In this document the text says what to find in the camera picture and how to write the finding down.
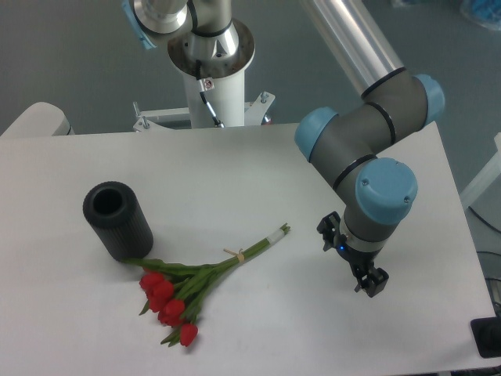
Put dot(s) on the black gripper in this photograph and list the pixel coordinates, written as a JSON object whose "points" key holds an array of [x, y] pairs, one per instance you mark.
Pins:
{"points": [[371, 280]]}

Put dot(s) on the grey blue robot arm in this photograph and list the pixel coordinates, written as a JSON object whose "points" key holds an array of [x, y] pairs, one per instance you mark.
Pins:
{"points": [[212, 50]]}

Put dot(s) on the black device at table edge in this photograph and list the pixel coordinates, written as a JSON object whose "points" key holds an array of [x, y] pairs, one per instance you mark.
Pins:
{"points": [[486, 333]]}

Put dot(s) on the red tulip bouquet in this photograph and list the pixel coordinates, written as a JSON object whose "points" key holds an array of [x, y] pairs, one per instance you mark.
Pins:
{"points": [[176, 292]]}

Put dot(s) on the black ribbed vase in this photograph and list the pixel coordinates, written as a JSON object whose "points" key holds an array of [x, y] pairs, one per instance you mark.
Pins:
{"points": [[113, 211]]}

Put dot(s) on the blue plastic bag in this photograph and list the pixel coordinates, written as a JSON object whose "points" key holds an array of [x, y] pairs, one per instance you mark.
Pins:
{"points": [[485, 13]]}

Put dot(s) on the white rounded chair edge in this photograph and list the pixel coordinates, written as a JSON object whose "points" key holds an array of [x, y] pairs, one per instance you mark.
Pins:
{"points": [[39, 120]]}

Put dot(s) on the white frame at right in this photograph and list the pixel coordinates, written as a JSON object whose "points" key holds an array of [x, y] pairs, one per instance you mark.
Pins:
{"points": [[481, 182]]}

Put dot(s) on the white metal base frame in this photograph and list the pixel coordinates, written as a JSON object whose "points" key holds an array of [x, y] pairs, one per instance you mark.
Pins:
{"points": [[254, 113]]}

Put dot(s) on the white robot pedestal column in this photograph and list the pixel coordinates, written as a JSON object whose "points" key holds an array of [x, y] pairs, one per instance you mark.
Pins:
{"points": [[226, 95]]}

